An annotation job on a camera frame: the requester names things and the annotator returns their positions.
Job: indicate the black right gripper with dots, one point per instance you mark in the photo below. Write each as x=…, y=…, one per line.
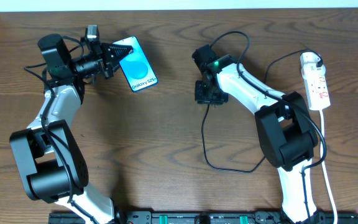
x=209, y=94

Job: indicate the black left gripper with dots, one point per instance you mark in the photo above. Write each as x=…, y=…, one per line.
x=105, y=59

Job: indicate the blue Galaxy smartphone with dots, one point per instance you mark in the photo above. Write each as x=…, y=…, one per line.
x=136, y=67

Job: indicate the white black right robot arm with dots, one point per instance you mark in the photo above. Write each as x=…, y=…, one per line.
x=287, y=135

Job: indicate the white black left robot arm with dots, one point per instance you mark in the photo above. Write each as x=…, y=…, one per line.
x=50, y=163

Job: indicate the white USB charger plug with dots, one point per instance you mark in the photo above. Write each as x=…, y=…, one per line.
x=311, y=57

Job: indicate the white power strip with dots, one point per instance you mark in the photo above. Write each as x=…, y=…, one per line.
x=315, y=86

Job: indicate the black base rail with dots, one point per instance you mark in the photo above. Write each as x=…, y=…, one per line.
x=267, y=217

